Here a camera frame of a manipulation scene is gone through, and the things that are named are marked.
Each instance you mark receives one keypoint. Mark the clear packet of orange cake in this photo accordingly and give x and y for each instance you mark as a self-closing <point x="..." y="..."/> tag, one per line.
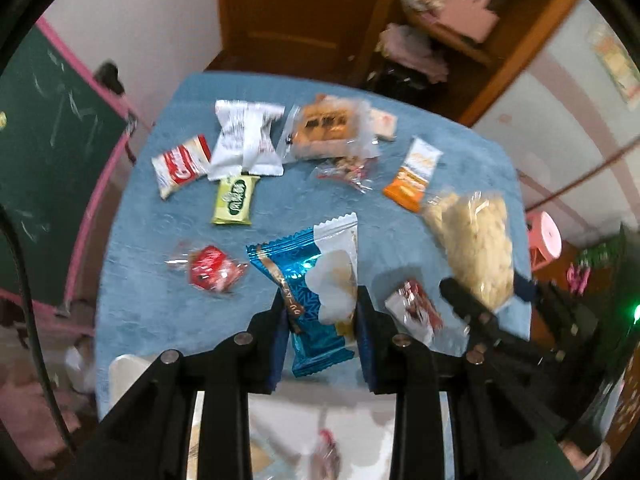
<point x="322" y="127"/>

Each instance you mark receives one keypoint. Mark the black bag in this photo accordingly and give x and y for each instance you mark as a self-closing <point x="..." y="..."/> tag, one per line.
<point x="400" y="79"/>

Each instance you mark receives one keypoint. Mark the wooden door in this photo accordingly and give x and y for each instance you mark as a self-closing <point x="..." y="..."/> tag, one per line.
<point x="300" y="20"/>

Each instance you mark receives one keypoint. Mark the blue fluffy cloth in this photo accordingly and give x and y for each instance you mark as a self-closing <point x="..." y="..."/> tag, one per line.
<point x="150" y="240"/>

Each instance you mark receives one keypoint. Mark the pink stool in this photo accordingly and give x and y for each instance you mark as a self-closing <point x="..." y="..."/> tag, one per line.
<point x="545" y="232"/>

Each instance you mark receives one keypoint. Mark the green pastry packet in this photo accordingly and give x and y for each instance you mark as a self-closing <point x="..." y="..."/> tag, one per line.
<point x="235" y="200"/>

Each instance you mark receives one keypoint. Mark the white plastic bin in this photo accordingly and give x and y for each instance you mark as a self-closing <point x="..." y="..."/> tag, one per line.
<point x="300" y="410"/>

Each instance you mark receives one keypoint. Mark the wooden shelf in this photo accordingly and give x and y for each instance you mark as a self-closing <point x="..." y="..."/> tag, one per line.
<point x="505" y="82"/>

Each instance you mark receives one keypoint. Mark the red candy in clear wrapper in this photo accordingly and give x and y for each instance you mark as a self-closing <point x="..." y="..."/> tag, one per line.
<point x="212" y="270"/>

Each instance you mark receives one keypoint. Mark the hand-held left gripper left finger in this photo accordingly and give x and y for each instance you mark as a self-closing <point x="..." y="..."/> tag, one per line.
<point x="278" y="345"/>

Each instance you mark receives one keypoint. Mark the blue white snack packet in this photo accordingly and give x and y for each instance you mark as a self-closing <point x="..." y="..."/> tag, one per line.
<point x="300" y="280"/>

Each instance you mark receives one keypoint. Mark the white brown-edged snack packet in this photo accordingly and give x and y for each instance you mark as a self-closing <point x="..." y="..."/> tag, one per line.
<point x="385" y="124"/>

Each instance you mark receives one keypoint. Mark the white crinkled snack packet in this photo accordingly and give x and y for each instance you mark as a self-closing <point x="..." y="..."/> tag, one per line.
<point x="245" y="135"/>

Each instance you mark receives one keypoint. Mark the orange white snack packet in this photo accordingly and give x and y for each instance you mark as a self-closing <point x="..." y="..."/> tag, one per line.
<point x="412" y="177"/>

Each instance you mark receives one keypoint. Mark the black clip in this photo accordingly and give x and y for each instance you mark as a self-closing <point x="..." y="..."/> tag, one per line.
<point x="109" y="76"/>

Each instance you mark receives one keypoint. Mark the pink box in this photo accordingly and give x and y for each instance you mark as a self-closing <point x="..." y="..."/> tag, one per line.
<point x="470" y="15"/>

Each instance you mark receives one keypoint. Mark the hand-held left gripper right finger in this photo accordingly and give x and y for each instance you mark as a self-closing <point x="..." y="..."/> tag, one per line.
<point x="366" y="345"/>

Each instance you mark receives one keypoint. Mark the small red brown snack packet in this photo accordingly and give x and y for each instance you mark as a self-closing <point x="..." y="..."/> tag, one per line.
<point x="412" y="307"/>

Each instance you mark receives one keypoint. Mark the white plastic bag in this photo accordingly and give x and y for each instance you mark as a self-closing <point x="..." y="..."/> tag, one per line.
<point x="80" y="365"/>

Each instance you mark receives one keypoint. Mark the clear packet of nut candy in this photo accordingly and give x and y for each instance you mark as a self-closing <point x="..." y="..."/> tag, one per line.
<point x="350" y="170"/>

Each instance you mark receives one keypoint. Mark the red white cookie packet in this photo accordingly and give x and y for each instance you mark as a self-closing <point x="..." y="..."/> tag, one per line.
<point x="180" y="165"/>

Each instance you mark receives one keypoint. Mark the pink cloth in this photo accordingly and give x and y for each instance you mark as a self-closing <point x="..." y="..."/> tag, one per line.
<point x="405" y="47"/>

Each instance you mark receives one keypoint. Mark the green chalkboard with pink frame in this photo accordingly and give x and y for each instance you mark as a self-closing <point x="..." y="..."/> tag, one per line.
<point x="40" y="160"/>

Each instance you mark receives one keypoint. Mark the wall poster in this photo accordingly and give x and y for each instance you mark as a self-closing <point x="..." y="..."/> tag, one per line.
<point x="617" y="67"/>

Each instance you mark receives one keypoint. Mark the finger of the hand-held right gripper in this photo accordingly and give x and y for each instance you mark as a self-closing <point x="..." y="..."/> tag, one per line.
<point x="470" y="307"/>
<point x="565" y="315"/>

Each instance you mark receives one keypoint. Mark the clear bag of rice crackers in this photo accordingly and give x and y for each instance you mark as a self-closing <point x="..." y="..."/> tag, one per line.
<point x="475" y="240"/>

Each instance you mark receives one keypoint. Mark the green pink toy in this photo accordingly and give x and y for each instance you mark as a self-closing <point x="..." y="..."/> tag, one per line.
<point x="595" y="260"/>

